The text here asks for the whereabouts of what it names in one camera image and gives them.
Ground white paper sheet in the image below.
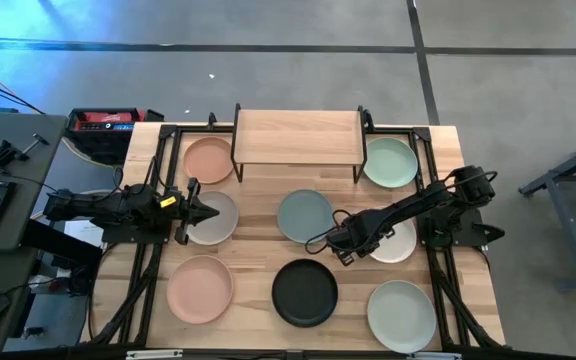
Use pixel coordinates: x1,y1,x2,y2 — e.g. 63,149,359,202
62,219,107,249

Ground grey side desk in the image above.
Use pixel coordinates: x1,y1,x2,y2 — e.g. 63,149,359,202
0,112,69,351

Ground small warm grey plate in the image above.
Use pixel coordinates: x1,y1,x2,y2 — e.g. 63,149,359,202
185,190,240,247

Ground small blue-grey plate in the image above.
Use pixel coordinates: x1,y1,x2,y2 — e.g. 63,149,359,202
276,188,337,245

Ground large pink plate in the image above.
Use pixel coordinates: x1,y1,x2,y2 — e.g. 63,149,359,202
166,254,235,325

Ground silver metal bracket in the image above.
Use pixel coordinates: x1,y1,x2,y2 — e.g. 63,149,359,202
125,348,184,360
406,351,464,360

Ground black clamp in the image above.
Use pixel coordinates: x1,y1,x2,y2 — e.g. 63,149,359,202
0,139,32,169

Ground stack of plates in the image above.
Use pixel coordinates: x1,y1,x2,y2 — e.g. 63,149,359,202
366,279,438,355

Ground wooden shelf black metal legs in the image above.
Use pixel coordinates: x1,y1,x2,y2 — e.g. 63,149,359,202
230,103,375,185

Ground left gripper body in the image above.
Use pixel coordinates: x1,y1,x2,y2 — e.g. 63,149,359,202
170,177,202,247

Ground dark metal stand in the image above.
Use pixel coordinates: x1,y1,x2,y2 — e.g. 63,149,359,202
517,130,576,291

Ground small terracotta orange plate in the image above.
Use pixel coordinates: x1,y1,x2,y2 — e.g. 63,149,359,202
183,136,235,185

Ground red and black tool box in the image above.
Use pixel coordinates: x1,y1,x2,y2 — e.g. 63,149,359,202
65,107,165,166

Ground small white plate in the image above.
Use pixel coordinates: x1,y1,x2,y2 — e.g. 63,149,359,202
369,217,418,265

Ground small mint green plate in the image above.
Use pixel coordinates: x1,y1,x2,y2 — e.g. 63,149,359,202
362,136,419,190

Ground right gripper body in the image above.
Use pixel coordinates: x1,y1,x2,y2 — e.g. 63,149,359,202
326,212,394,254

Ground large dark bowl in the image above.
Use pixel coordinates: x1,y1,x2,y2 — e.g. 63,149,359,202
271,258,340,329

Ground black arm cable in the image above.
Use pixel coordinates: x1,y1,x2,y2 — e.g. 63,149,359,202
305,208,352,256

